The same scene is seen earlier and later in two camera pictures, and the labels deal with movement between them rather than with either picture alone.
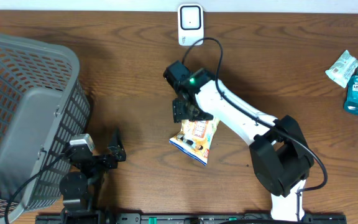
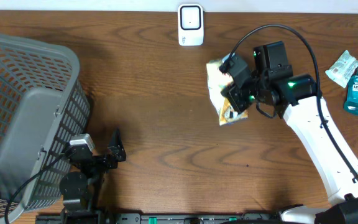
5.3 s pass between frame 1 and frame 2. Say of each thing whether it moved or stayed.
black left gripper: stayed
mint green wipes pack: stayed
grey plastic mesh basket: stayed
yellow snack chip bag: moved
